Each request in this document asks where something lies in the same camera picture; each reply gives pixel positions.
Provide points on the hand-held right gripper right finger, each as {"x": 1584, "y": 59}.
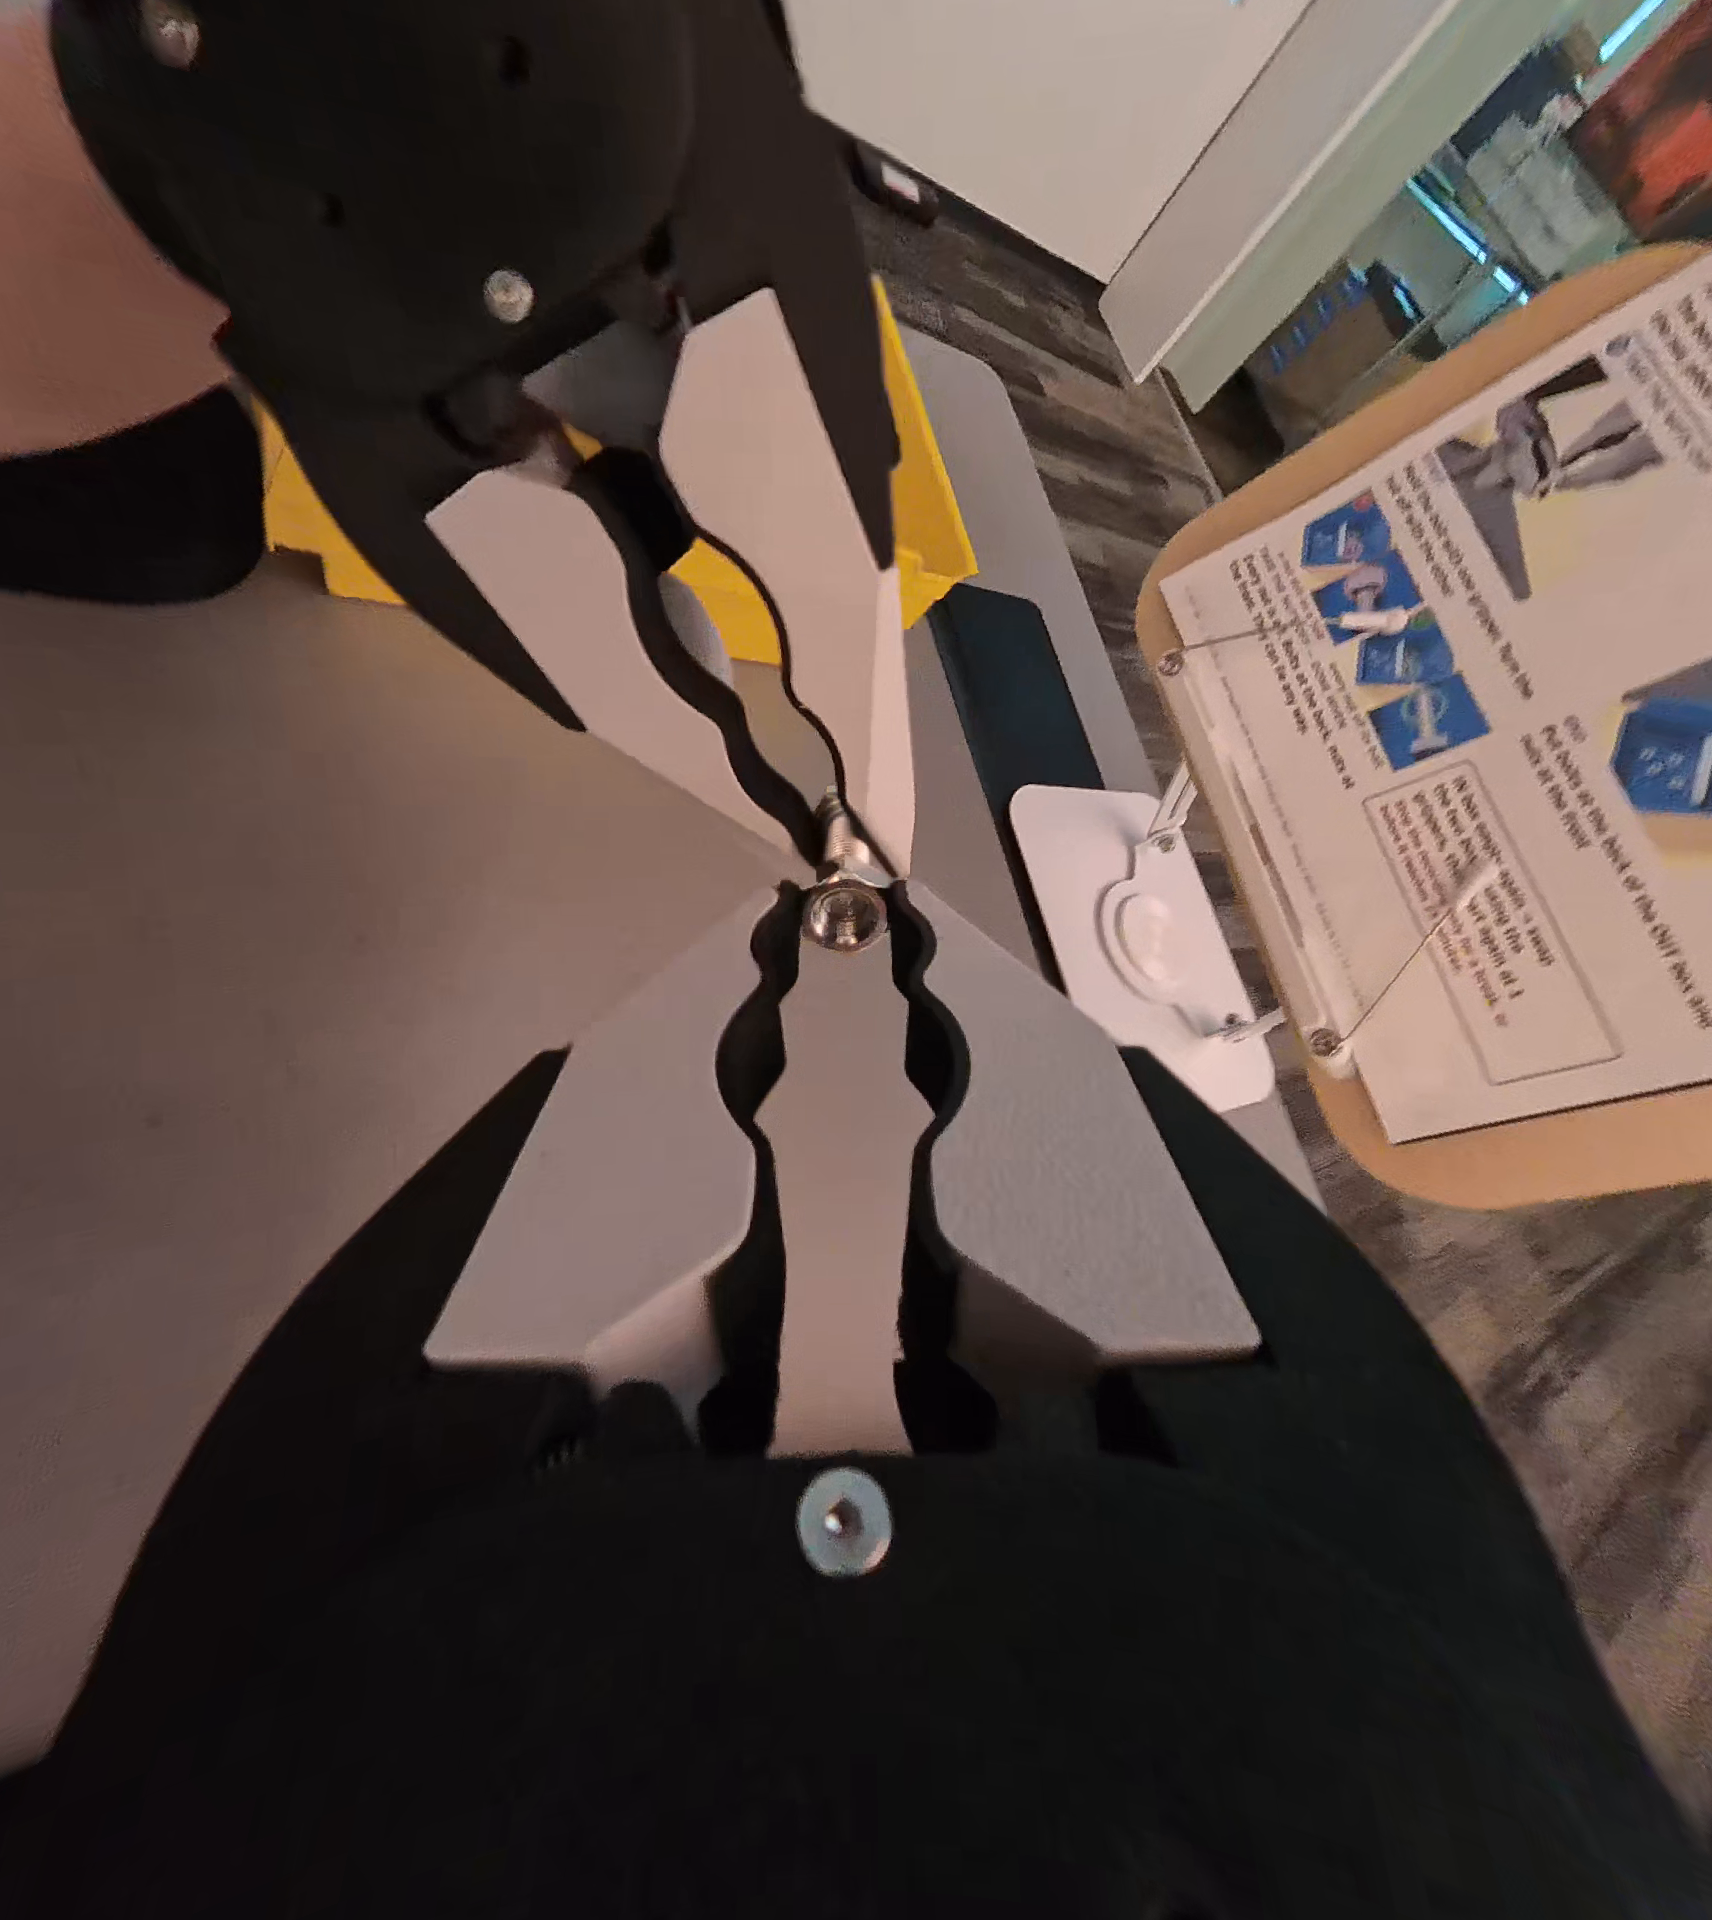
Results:
{"x": 1079, "y": 1203}

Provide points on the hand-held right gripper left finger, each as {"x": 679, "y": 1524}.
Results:
{"x": 603, "y": 1203}

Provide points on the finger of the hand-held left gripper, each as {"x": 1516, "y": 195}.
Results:
{"x": 795, "y": 495}
{"x": 541, "y": 604}

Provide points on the yellow bin with divider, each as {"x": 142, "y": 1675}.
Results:
{"x": 935, "y": 510}

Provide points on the silver hex nut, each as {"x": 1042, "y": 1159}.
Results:
{"x": 840, "y": 857}

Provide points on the silver hex bolt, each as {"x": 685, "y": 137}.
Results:
{"x": 840, "y": 919}

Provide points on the person's left forearm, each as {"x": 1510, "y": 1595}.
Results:
{"x": 1, "y": 268}

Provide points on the dark blue panel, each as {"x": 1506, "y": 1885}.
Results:
{"x": 1016, "y": 725}

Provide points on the small black device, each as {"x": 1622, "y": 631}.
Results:
{"x": 898, "y": 184}

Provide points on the white stand base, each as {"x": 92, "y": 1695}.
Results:
{"x": 1079, "y": 871}

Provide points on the printed instruction sheet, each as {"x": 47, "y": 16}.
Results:
{"x": 1547, "y": 604}

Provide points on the red and black box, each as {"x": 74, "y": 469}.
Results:
{"x": 1680, "y": 104}

